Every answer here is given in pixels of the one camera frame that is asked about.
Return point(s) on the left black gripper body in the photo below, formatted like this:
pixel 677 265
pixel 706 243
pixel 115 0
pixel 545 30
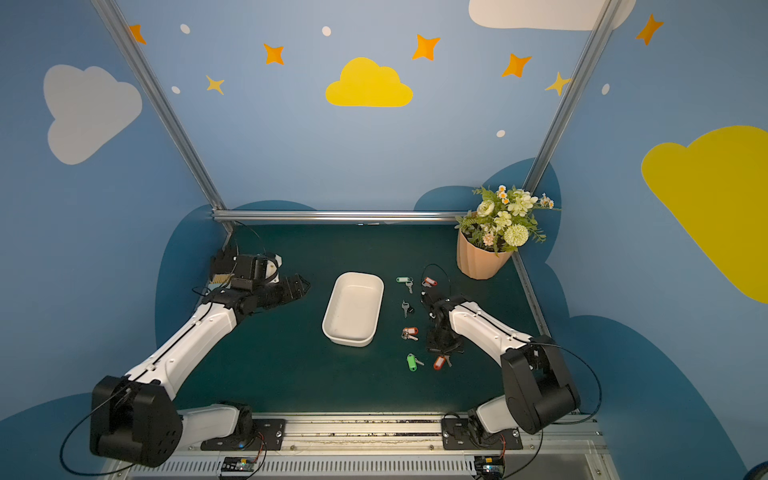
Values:
pixel 280 291

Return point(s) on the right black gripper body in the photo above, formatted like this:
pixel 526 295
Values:
pixel 440 335

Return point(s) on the green tag key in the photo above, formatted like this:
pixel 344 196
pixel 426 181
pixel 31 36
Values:
pixel 413 362
pixel 407 281

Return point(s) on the black head key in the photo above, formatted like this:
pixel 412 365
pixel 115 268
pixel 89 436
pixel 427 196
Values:
pixel 407 309

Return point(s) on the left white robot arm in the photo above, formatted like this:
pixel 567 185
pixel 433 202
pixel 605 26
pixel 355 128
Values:
pixel 134 418

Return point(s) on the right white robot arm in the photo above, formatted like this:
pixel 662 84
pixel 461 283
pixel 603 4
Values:
pixel 538 388

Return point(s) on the white plastic storage box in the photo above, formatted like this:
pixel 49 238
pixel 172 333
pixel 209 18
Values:
pixel 352 313

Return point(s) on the pink faceted flower pot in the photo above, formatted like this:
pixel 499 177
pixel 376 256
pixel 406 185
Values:
pixel 476 263

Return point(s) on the right controller board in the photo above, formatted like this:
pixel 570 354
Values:
pixel 488 467

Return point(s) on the controller board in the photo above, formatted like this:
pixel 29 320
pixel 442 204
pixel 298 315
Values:
pixel 488 467
pixel 238 466

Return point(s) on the artificial flower bouquet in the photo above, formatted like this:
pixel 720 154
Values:
pixel 504 220

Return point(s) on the left controller board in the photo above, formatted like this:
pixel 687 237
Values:
pixel 238 466

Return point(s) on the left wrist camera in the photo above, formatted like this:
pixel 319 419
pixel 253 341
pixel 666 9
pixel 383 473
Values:
pixel 251 272

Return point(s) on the horizontal aluminium frame rail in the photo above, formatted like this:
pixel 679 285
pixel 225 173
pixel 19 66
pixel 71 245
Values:
pixel 356 217

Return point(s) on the left aluminium frame post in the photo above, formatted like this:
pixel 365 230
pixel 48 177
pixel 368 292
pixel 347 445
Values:
pixel 118 28

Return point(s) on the aluminium frame post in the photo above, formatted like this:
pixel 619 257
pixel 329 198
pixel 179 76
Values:
pixel 118 28
pixel 587 62

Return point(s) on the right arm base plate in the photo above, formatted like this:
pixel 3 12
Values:
pixel 462 433

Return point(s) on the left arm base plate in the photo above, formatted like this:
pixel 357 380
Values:
pixel 266 434

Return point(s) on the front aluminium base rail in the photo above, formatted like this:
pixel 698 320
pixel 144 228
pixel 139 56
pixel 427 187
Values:
pixel 389 446

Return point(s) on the right aluminium frame post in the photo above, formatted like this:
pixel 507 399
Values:
pixel 587 62

